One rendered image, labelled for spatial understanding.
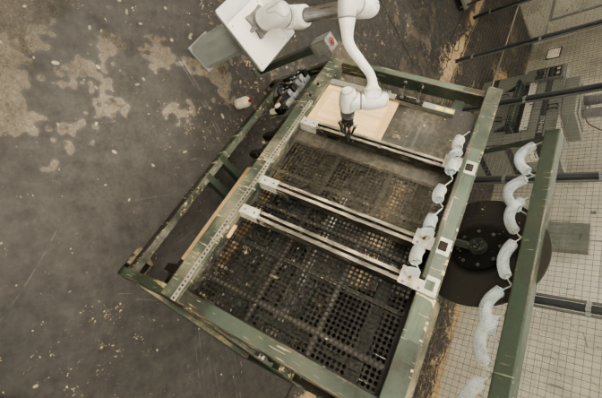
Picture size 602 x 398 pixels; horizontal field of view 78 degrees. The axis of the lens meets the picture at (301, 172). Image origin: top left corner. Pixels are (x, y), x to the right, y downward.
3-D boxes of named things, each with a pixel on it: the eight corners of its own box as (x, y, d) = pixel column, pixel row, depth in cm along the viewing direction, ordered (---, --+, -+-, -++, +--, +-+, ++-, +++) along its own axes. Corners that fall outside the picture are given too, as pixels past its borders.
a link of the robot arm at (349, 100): (339, 115, 227) (360, 115, 225) (338, 95, 214) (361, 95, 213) (339, 103, 233) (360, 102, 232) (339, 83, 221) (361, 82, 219)
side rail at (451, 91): (345, 69, 314) (345, 58, 305) (482, 102, 275) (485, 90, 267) (342, 73, 311) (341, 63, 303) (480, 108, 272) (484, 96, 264)
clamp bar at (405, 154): (305, 121, 274) (302, 97, 255) (473, 173, 232) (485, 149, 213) (299, 131, 270) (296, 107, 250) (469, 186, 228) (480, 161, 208)
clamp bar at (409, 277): (247, 206, 236) (238, 185, 217) (436, 287, 194) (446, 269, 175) (239, 219, 231) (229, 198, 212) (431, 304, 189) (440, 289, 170)
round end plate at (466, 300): (435, 196, 287) (558, 196, 229) (438, 201, 290) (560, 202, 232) (400, 288, 248) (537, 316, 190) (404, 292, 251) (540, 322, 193)
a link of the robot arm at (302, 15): (276, 4, 264) (298, 9, 279) (277, 30, 268) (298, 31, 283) (365, -14, 210) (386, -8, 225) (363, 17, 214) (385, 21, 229)
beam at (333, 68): (332, 65, 319) (331, 55, 310) (345, 69, 314) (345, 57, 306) (167, 299, 212) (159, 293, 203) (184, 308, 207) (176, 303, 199)
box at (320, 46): (313, 38, 304) (331, 30, 291) (322, 49, 310) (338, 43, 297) (307, 46, 299) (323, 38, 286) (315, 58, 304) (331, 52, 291)
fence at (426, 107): (332, 82, 297) (331, 78, 294) (453, 114, 264) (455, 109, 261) (330, 86, 295) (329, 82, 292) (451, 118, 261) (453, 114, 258)
